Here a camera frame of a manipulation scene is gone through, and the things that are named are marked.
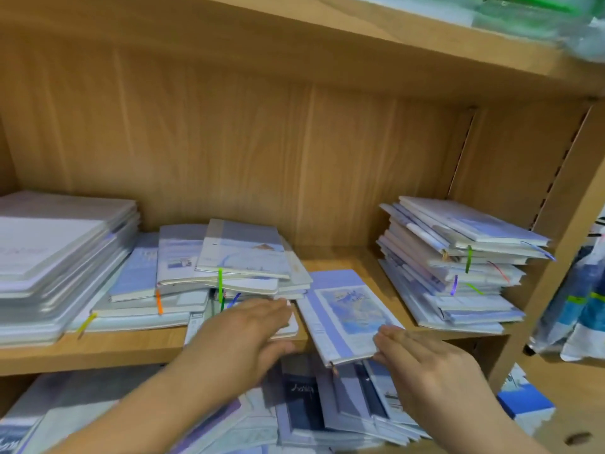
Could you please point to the person's left hand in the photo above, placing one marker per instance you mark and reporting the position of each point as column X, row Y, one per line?
column 236, row 345

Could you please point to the person's right hand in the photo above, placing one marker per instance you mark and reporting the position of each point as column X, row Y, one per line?
column 435, row 383

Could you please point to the row of patterned notebooks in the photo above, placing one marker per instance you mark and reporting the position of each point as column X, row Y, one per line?
column 312, row 402

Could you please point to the blue map print notebook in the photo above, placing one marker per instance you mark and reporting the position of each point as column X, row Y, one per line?
column 345, row 312

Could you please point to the pile of small notebooks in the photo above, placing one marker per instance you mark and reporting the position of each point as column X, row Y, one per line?
column 454, row 250

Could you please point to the stack of large blue notebooks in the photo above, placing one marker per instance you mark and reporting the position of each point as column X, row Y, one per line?
column 52, row 255

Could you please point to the wooden shelf unit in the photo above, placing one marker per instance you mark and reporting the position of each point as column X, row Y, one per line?
column 236, row 52

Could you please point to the person's left forearm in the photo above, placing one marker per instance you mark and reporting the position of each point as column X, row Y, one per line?
column 123, row 421

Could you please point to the blue white small box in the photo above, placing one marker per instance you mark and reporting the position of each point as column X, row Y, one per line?
column 522, row 400

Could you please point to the white blue standing pouch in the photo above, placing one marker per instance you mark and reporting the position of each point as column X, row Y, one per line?
column 577, row 307

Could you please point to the stack of green edged packets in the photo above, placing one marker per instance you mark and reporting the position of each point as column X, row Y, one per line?
column 510, row 9

